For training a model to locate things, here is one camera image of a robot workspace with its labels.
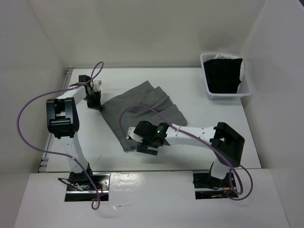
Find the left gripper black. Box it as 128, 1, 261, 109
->
83, 90, 102, 111

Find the grey pleated skirt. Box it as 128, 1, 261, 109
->
101, 81, 188, 152

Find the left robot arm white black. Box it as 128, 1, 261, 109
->
46, 75, 102, 190

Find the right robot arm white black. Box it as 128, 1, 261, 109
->
127, 121, 245, 187

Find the black skirt in basket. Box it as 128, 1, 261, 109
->
203, 58, 243, 94

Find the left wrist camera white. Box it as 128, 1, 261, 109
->
92, 80, 102, 92

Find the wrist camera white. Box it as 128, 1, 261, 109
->
92, 80, 102, 92
126, 127, 143, 143

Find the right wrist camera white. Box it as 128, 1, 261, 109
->
126, 127, 143, 143

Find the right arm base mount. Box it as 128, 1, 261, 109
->
192, 172, 238, 200

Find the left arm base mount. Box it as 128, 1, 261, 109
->
58, 172, 111, 202

